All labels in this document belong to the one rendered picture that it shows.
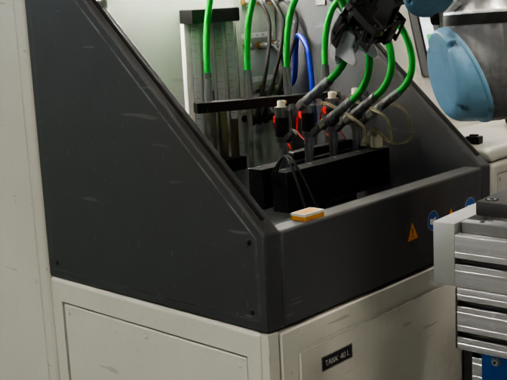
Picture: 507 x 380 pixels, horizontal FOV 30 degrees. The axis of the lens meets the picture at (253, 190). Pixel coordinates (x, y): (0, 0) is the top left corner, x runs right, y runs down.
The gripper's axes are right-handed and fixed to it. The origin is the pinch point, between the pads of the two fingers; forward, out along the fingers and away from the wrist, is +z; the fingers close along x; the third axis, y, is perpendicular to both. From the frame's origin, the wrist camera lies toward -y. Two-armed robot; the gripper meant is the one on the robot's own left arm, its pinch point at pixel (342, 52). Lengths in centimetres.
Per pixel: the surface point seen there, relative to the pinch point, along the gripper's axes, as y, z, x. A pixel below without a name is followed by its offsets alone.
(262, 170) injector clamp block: 2.9, 24.6, -13.4
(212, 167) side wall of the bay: 11.2, -0.2, -36.1
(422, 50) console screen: -11, 28, 44
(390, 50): 0.0, 5.5, 14.5
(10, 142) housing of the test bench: -31, 35, -49
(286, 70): -16.8, 25.3, 7.2
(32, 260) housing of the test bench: -12, 50, -54
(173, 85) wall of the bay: -27.2, 31.5, -13.6
